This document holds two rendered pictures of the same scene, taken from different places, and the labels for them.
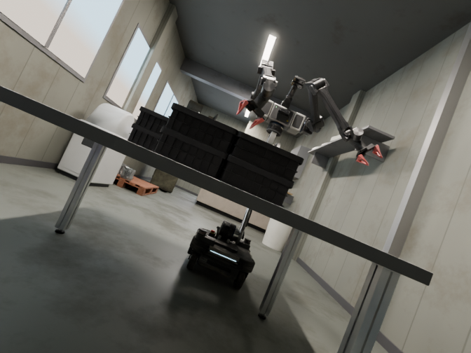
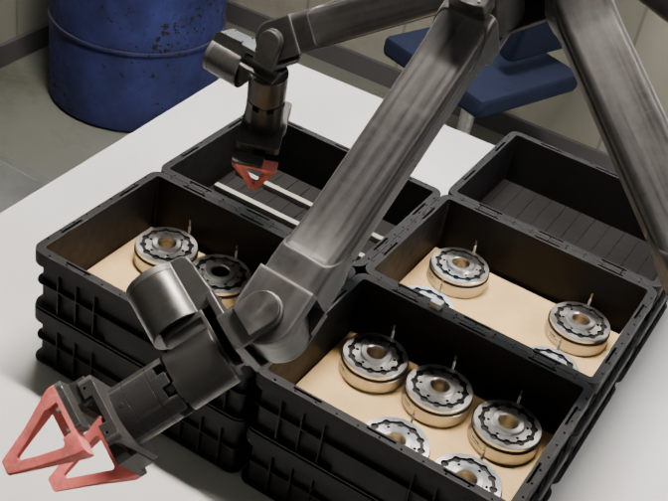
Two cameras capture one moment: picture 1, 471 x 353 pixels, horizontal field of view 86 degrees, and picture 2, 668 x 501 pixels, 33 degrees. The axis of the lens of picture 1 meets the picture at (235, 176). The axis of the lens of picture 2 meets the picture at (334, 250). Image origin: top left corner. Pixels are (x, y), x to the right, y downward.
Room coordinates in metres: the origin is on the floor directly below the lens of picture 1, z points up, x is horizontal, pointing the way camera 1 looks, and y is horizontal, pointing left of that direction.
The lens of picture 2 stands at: (1.98, -1.26, 1.99)
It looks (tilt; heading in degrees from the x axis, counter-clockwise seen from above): 36 degrees down; 114
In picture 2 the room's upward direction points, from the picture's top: 11 degrees clockwise
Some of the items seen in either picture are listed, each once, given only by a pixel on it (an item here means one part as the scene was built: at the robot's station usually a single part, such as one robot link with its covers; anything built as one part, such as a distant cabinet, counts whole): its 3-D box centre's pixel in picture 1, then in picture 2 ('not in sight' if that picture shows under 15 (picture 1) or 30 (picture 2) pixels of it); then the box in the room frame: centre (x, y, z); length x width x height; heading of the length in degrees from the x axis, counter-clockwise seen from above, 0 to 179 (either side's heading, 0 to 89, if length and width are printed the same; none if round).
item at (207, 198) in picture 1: (235, 202); not in sight; (7.87, -0.30, 0.43); 2.21 x 1.79 x 0.85; 92
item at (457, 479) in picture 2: not in sight; (427, 385); (1.63, -0.09, 0.92); 0.40 x 0.30 x 0.02; 0
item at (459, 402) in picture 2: not in sight; (439, 388); (1.63, -0.02, 0.86); 0.10 x 0.10 x 0.01
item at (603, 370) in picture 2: not in sight; (512, 285); (1.63, 0.21, 0.92); 0.40 x 0.30 x 0.02; 0
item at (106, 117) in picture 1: (101, 143); not in sight; (3.68, 1.96, 0.58); 0.65 x 0.54 x 1.16; 2
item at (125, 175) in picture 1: (134, 177); not in sight; (5.02, 1.82, 0.18); 1.25 x 0.89 x 0.35; 2
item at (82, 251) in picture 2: (260, 163); (195, 290); (1.23, -0.09, 0.87); 0.40 x 0.30 x 0.11; 0
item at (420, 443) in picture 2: not in sight; (394, 443); (1.63, -0.16, 0.86); 0.10 x 0.10 x 0.01
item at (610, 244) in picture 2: (167, 133); (570, 231); (1.63, 0.51, 0.87); 0.40 x 0.30 x 0.11; 0
